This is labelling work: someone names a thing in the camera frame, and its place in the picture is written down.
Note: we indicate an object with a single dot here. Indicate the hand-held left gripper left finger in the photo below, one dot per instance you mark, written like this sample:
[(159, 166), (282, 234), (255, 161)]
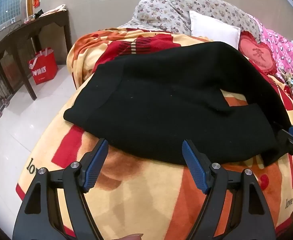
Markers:
[(96, 165)]

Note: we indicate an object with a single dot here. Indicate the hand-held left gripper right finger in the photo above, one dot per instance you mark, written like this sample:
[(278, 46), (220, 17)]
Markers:
[(195, 170)]

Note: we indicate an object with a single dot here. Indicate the black pants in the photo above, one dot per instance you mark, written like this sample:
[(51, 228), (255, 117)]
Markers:
[(161, 100)]

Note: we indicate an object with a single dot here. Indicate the person's left hand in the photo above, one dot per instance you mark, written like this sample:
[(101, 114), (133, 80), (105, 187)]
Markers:
[(134, 237)]

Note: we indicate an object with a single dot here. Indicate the printed orange red blanket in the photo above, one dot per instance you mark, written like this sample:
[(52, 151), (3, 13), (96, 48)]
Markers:
[(141, 192)]

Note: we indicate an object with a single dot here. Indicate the red heart cushion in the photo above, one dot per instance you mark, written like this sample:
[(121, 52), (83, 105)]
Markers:
[(259, 55)]

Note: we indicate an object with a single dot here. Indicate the pink printed quilt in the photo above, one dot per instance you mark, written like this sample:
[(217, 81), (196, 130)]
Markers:
[(284, 45)]

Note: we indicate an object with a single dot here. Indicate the red shopping bag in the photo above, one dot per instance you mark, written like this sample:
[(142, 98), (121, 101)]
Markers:
[(42, 70)]

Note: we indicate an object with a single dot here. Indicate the white pillow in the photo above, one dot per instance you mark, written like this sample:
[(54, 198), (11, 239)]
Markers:
[(211, 30)]

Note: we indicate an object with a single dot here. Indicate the dark wooden table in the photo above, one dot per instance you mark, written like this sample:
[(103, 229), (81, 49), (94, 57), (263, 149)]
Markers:
[(36, 25)]

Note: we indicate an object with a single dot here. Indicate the clear glass cup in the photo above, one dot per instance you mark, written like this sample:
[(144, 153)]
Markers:
[(29, 19)]

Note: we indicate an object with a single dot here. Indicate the pink cloth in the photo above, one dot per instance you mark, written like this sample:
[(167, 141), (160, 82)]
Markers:
[(56, 8)]

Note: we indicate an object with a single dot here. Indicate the small black cloth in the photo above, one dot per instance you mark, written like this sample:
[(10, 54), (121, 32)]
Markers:
[(39, 13)]

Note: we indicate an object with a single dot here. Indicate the grilled glass door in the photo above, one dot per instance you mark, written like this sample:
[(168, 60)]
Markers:
[(4, 7)]

